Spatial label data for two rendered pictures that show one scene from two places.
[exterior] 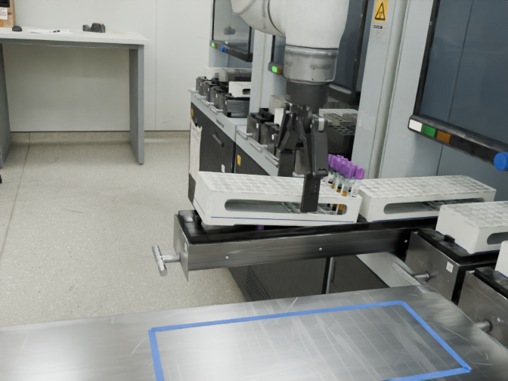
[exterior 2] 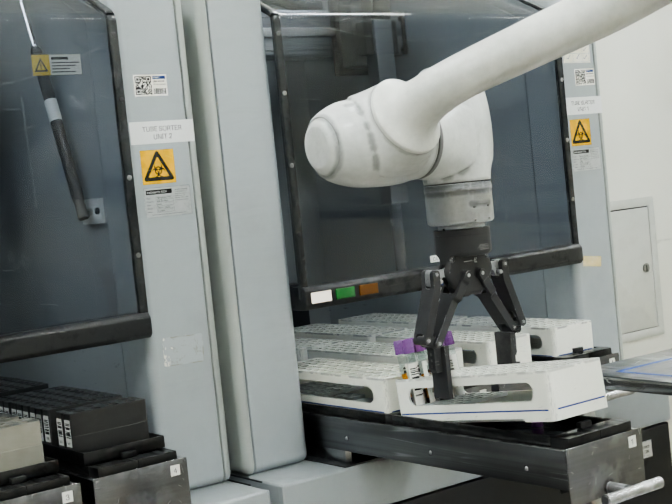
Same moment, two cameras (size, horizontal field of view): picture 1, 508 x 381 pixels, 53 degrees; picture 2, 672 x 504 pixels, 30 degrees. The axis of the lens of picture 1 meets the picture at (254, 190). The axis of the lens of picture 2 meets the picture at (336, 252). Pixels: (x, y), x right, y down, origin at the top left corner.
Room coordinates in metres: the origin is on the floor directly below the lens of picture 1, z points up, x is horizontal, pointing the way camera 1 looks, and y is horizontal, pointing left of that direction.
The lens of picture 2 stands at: (1.53, 1.47, 1.14)
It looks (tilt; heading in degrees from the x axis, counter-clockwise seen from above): 3 degrees down; 254
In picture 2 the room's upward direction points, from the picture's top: 6 degrees counter-clockwise
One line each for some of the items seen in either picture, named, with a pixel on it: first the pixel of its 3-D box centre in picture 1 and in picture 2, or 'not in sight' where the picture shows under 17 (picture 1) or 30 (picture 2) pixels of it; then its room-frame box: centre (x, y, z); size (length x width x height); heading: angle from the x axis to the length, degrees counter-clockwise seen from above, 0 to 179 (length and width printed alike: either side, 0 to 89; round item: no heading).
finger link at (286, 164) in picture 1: (285, 171); (441, 372); (0.95, -0.06, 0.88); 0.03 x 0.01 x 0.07; 110
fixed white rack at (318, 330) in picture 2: not in sight; (341, 344); (0.86, -0.85, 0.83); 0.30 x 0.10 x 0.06; 110
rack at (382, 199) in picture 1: (419, 199); (350, 387); (1.00, -0.34, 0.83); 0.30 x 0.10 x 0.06; 110
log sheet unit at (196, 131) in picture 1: (193, 150); not in sight; (2.61, 0.34, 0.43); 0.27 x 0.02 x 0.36; 20
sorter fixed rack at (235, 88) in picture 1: (264, 91); not in sight; (2.22, -0.01, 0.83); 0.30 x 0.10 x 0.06; 110
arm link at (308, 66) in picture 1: (310, 64); (459, 206); (0.90, -0.08, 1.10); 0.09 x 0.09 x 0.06
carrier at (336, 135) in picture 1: (336, 140); (107, 428); (1.38, -0.22, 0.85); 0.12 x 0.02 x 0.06; 20
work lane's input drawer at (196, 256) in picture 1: (339, 229); (431, 434); (0.93, -0.18, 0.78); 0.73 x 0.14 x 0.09; 110
